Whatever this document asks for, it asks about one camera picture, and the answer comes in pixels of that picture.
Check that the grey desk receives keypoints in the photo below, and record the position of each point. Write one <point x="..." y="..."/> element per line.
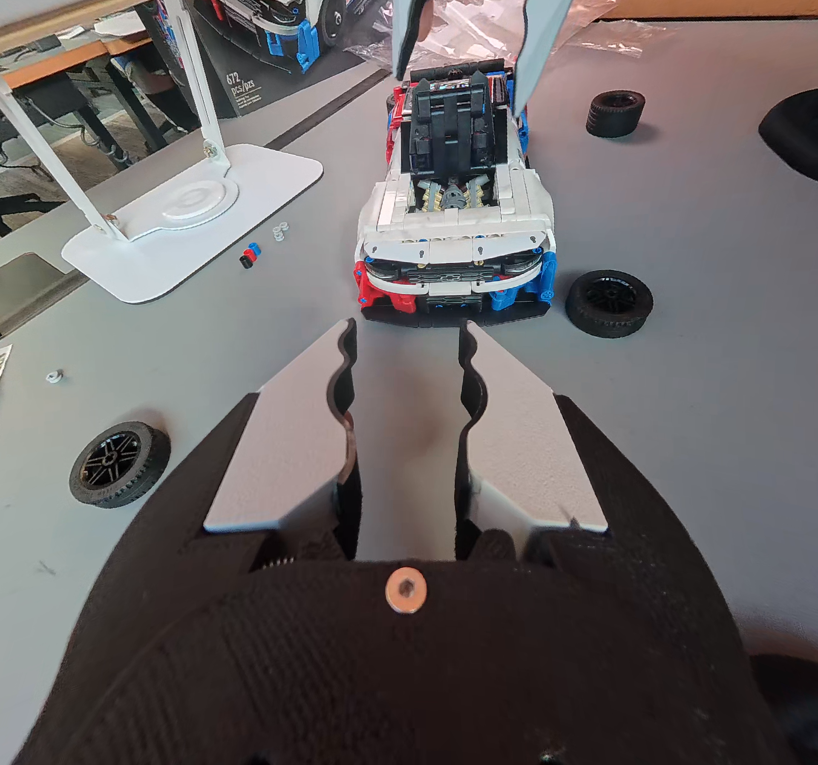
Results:
<point x="639" y="432"/>

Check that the clear plastic bags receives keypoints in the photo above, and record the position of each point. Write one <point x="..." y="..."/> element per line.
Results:
<point x="485" y="10"/>

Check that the black rounded object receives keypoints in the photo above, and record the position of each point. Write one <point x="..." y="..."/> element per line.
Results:
<point x="792" y="135"/>

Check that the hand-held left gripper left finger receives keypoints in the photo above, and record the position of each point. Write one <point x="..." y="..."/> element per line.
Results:
<point x="275" y="445"/>

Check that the small white toy piece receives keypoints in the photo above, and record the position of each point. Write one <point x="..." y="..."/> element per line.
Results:
<point x="56" y="376"/>

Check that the paper sheet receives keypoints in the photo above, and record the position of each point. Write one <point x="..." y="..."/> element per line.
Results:
<point x="4" y="359"/>

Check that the white lamp stand base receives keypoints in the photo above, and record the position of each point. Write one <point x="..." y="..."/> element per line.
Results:
<point x="192" y="202"/>

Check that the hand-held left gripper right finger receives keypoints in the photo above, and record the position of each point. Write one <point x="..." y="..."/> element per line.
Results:
<point x="530" y="452"/>

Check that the white brick toy car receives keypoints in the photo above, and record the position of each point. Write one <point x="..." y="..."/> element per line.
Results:
<point x="396" y="215"/>

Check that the toy car set box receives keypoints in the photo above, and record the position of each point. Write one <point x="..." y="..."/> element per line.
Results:
<point x="255" y="81"/>

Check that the wooden background table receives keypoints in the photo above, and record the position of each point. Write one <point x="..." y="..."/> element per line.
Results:
<point x="38" y="71"/>

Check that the black toy wheel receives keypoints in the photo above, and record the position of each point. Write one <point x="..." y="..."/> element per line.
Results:
<point x="615" y="113"/>
<point x="119" y="466"/>
<point x="609" y="303"/>

